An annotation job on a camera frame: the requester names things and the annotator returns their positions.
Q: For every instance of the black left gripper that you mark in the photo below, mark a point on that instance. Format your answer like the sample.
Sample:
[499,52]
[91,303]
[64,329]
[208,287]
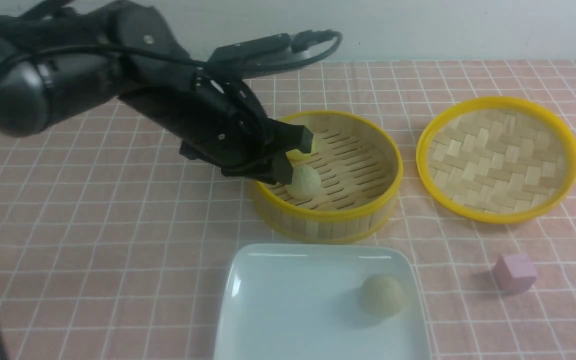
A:
[221,122]

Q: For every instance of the beige steamed bun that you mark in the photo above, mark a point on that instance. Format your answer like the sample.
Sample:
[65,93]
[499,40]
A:
[382,296]
[306,183]

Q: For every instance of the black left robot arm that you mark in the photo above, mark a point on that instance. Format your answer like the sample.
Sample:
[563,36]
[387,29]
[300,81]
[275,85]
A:
[55,68]

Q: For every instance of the white square plate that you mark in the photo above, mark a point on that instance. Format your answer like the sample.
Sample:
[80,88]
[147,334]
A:
[289,301]

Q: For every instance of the yellow rimmed bamboo steamer basket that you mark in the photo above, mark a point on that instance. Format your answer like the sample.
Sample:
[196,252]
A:
[360,169]

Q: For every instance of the pink checkered tablecloth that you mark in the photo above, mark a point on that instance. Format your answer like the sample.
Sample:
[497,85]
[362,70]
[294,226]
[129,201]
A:
[113,246]

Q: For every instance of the yellow rimmed woven steamer lid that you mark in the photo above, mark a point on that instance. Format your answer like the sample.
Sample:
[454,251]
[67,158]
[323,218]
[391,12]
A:
[497,159]

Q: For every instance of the pink cube block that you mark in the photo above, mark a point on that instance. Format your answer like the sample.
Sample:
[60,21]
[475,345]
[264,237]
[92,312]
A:
[514,273]

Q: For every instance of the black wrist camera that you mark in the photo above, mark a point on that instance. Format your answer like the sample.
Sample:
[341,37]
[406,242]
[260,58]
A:
[268,50]

